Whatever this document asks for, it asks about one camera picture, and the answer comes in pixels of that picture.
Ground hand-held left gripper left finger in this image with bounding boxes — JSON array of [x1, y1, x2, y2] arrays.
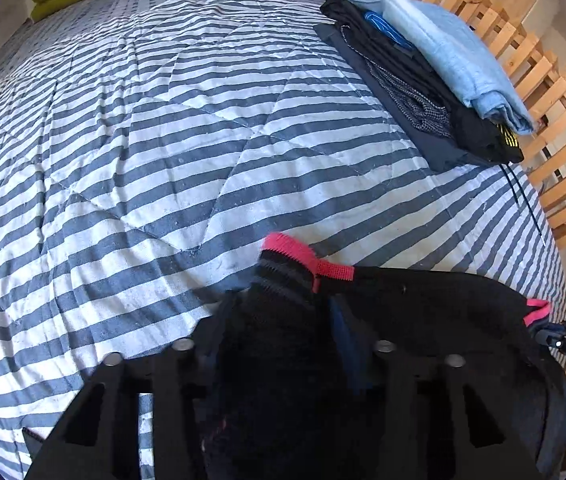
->
[[24, 291, 238, 480]]

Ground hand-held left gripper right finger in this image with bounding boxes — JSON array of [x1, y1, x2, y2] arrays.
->
[[329, 299, 540, 480]]

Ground black pants with pink waistband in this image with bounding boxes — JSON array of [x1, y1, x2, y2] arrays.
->
[[202, 232, 566, 480]]

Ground blue white striped quilt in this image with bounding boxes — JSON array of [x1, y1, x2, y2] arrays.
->
[[0, 0, 566, 480]]

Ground dark navy folded garment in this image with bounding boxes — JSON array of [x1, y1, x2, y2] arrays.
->
[[313, 22, 466, 172]]

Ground stack of folded black clothes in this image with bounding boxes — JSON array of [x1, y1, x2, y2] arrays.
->
[[320, 0, 526, 166]]

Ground grey speckled folded garment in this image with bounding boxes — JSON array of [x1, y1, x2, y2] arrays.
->
[[340, 25, 452, 139]]

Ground light blue folded cloth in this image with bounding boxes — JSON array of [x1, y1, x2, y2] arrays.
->
[[329, 0, 536, 136]]

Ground black drawstring cord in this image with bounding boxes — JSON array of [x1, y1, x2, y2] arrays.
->
[[500, 162, 544, 242]]

